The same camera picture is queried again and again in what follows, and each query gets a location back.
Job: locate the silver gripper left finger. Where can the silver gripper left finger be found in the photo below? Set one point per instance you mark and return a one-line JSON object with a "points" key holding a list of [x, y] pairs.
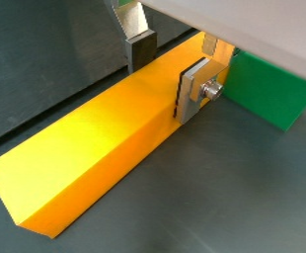
{"points": [[139, 38]]}

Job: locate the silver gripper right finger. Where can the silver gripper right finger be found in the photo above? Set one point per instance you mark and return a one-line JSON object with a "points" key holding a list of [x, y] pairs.
{"points": [[199, 83]]}

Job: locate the long yellow block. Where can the long yellow block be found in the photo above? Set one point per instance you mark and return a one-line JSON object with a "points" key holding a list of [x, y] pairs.
{"points": [[60, 170]]}

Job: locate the green arch block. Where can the green arch block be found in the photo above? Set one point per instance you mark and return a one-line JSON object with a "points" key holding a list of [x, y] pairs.
{"points": [[264, 89]]}

